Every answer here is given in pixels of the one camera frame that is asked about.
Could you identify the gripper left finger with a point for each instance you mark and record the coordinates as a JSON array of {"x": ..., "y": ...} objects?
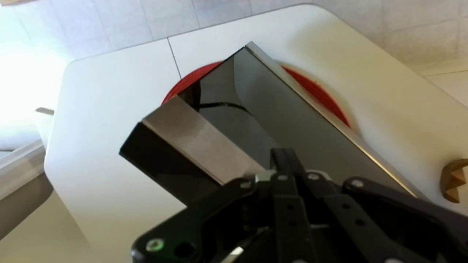
[{"x": 204, "y": 215}]

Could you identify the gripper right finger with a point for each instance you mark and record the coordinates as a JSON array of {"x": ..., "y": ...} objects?
[{"x": 395, "y": 212}]

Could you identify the microwave door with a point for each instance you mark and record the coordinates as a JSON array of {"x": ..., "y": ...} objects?
[{"x": 278, "y": 109}]

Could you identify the wooden notched piece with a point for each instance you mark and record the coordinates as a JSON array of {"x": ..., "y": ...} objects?
[{"x": 455, "y": 180}]

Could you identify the red round disc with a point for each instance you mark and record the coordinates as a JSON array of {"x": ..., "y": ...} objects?
[{"x": 319, "y": 95}]

